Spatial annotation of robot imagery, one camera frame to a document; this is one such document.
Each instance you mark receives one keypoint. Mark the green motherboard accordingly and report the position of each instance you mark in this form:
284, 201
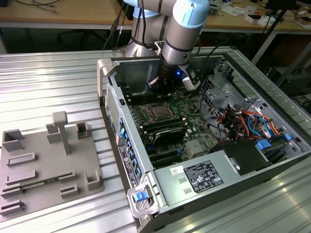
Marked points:
194, 121

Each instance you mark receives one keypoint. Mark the silver chipset heatsink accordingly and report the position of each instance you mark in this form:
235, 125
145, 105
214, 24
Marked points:
194, 148

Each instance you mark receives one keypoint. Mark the grey open PC case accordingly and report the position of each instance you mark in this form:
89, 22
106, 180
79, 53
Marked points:
132, 131

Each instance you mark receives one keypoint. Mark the perforated metal drive cage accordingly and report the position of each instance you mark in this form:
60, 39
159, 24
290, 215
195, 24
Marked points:
216, 89

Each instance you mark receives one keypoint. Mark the black RAM stick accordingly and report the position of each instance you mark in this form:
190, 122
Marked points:
167, 126

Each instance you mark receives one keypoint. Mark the black expansion slot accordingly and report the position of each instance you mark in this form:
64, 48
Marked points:
167, 162
162, 155

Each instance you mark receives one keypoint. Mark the black PSU rating label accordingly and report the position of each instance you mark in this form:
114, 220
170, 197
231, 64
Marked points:
204, 177

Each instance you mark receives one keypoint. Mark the wooden desk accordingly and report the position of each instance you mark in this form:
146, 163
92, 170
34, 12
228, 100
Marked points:
73, 14

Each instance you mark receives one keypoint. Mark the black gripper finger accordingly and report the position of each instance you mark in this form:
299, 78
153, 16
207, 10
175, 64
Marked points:
169, 92
157, 86

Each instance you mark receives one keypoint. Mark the green RAM stick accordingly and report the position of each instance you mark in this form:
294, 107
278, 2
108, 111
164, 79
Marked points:
51, 180

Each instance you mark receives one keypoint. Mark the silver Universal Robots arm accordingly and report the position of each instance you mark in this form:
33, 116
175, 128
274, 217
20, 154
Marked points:
179, 41

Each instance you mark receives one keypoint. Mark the grey power supply unit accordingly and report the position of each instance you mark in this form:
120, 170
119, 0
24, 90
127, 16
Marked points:
170, 191

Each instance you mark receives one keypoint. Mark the small white box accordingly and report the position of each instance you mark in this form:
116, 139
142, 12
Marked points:
262, 22

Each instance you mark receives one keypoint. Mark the silver CPU plate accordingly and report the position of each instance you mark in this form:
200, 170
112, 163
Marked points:
160, 111

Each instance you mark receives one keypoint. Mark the black graphics card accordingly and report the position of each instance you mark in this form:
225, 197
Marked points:
170, 136

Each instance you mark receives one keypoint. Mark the small blue clip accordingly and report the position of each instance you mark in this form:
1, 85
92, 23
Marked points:
288, 136

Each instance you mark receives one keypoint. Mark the small green circuit board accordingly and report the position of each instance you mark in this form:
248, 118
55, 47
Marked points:
214, 11

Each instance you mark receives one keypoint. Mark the black RAM slot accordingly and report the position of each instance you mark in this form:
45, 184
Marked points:
138, 100

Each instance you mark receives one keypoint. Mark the black plastic shroud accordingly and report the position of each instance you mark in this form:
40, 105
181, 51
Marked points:
245, 155

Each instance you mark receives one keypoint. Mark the black monitor base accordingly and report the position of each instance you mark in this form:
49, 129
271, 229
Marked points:
279, 3

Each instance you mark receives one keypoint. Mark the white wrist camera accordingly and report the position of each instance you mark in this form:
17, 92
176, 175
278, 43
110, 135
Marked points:
188, 83

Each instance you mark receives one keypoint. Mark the CPU socket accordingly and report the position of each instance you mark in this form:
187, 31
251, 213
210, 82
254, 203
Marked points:
151, 120

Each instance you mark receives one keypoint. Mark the white papers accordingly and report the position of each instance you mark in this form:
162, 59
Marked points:
233, 10

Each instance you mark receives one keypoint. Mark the grey parts rack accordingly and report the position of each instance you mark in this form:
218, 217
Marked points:
48, 157

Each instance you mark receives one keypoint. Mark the blue case release latch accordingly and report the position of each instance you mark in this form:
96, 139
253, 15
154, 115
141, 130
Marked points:
140, 196

